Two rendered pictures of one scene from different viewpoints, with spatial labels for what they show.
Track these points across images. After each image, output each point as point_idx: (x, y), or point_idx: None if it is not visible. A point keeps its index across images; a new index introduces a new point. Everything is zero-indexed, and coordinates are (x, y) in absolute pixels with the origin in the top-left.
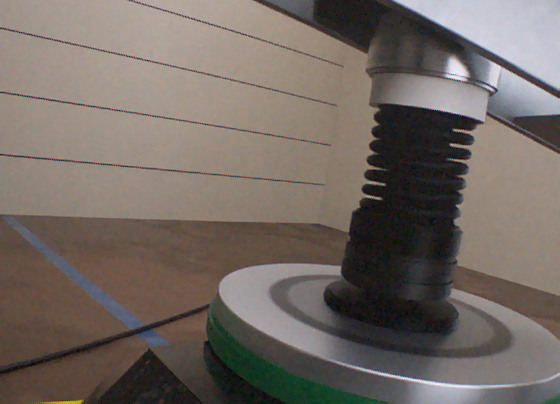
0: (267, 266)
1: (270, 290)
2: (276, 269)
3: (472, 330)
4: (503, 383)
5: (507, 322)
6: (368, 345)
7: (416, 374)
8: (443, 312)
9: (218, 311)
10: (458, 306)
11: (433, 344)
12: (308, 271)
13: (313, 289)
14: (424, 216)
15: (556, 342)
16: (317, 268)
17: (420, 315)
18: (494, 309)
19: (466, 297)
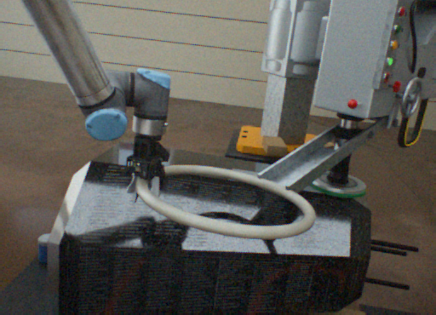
0: (363, 182)
1: (348, 177)
2: (361, 182)
3: (325, 180)
4: None
5: (325, 183)
6: (325, 173)
7: None
8: (329, 177)
9: None
10: (335, 185)
11: (323, 175)
12: (359, 184)
13: (348, 180)
14: None
15: (316, 181)
16: (362, 186)
17: (329, 175)
18: (332, 186)
19: (340, 188)
